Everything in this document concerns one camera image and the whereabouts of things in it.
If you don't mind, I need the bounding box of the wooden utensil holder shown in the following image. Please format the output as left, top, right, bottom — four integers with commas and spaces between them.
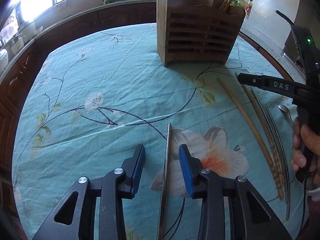
156, 0, 247, 68

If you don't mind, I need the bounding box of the kitchen window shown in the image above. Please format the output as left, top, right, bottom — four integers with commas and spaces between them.
15, 0, 105, 23

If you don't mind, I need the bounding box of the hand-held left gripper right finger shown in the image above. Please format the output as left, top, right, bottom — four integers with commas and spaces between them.
178, 144, 293, 240

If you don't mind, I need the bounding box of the steel spoon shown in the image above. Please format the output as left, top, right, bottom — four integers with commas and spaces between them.
278, 104, 294, 124

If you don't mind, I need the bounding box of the white pink rice cooker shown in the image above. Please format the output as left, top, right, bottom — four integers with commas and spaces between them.
0, 49, 9, 72

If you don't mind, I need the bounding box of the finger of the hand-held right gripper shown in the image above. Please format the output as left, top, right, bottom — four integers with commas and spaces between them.
237, 72, 297, 97

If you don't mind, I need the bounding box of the person's right hand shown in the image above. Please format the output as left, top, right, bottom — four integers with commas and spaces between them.
290, 117, 320, 172

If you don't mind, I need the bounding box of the black cable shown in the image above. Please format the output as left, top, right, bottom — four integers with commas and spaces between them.
300, 177, 309, 230

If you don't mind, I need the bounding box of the steel chopstick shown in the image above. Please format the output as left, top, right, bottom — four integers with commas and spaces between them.
157, 122, 172, 240
265, 106, 290, 220
251, 88, 288, 202

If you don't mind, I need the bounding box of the large white pot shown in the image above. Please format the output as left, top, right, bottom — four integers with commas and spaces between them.
18, 19, 37, 40

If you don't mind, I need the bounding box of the teal floral tablecloth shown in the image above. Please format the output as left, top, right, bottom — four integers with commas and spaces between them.
11, 22, 310, 240

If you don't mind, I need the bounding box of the small white cooker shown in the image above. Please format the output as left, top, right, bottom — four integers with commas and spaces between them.
11, 36, 25, 53

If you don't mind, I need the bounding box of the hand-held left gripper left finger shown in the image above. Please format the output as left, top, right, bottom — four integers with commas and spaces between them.
32, 144, 146, 240

